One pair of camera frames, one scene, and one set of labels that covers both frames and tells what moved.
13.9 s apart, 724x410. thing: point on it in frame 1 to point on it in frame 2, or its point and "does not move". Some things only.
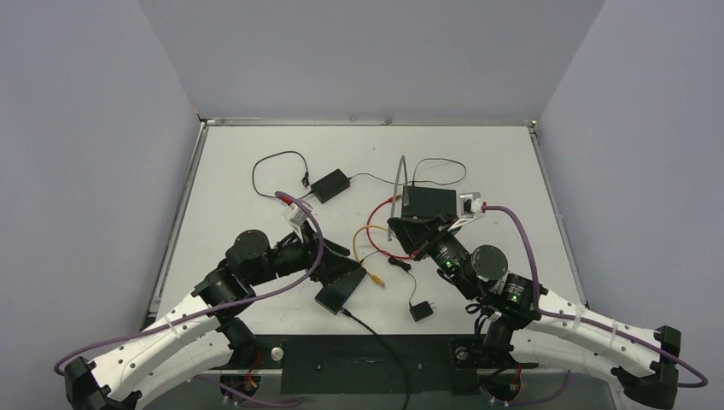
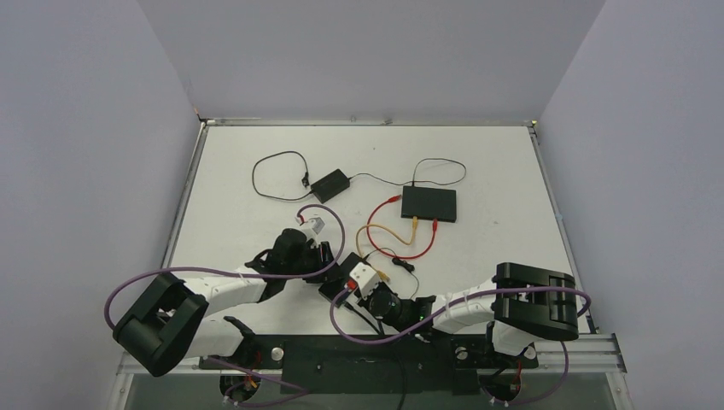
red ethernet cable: [394, 197] does not move
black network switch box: [430, 202] does not move
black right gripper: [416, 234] to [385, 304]
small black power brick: [329, 186] does not move
